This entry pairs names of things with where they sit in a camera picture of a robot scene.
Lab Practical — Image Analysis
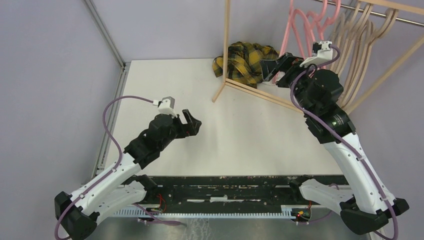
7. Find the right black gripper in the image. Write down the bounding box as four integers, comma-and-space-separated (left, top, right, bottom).
260, 51, 321, 115

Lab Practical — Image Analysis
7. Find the pink hanger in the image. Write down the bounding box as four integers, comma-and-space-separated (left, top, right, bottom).
307, 0, 342, 57
289, 0, 328, 59
271, 0, 307, 84

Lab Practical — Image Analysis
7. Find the beige hanger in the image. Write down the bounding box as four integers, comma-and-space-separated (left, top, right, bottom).
330, 0, 367, 77
339, 3, 380, 109
326, 13, 352, 75
339, 8, 399, 109

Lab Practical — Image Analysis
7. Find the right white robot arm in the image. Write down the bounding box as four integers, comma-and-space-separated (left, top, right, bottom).
260, 53, 410, 239

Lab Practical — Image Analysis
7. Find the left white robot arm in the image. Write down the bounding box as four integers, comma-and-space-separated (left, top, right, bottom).
54, 109, 202, 240

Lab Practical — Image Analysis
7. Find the yellow plaid shirt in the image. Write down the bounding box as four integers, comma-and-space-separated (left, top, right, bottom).
226, 41, 279, 89

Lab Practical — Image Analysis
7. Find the metal rack rod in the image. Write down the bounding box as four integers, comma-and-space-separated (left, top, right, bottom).
322, 0, 424, 27

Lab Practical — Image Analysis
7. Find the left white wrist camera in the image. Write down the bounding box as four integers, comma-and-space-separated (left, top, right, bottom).
152, 96, 178, 118

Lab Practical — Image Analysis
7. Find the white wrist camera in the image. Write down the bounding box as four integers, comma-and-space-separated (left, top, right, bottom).
152, 96, 178, 118
300, 41, 333, 67

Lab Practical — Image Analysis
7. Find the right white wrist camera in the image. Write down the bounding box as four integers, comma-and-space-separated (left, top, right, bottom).
300, 41, 333, 67

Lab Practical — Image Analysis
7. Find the wooden clothes rack frame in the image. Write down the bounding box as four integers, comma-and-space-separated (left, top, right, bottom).
211, 0, 424, 115

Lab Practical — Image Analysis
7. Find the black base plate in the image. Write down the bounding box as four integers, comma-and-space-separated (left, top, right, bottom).
137, 175, 330, 214

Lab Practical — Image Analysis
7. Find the white slotted cable duct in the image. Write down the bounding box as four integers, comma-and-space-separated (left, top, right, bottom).
112, 206, 295, 220

